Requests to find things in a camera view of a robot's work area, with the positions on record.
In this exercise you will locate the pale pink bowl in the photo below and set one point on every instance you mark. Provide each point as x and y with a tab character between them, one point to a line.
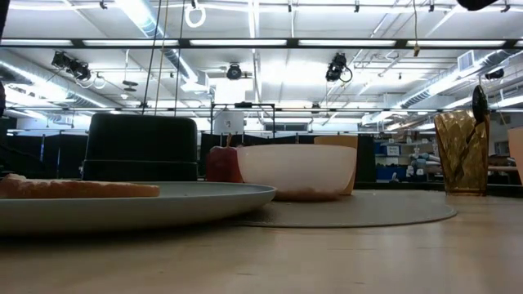
298	169

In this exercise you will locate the red apple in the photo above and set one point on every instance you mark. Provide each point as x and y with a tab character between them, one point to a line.
222	165

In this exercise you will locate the black toaster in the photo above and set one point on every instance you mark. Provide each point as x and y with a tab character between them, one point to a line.
139	147

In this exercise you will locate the grey dinner plate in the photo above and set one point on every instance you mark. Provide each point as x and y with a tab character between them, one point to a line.
143	212

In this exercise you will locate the toast slice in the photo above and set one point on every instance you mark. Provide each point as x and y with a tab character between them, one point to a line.
73	189

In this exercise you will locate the amber faceted drinking glass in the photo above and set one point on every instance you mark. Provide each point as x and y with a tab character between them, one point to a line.
457	163

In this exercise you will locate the black spoon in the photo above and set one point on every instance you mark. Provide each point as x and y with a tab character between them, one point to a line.
480	104

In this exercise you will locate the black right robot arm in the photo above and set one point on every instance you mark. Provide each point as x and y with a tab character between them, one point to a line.
476	4

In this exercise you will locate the white box on stand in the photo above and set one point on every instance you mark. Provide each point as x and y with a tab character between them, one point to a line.
229	122

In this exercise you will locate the black ceiling spotlight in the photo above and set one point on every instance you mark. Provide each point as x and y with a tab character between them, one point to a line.
61	60
234	72
337	65
80	71

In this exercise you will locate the blue storage bin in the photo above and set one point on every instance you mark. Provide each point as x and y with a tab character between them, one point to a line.
386	173

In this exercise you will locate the grey round placemat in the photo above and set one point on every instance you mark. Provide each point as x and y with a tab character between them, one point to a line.
388	210

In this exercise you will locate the dark ceiling fixture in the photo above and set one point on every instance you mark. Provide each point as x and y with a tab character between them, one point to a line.
494	74

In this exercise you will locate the peach plastic cup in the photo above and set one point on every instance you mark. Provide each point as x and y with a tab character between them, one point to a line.
517	151

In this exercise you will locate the silver ventilation duct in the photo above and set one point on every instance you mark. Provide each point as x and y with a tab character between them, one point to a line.
192	77

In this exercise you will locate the black overhead frame beam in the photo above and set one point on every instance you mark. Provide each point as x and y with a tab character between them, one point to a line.
347	43

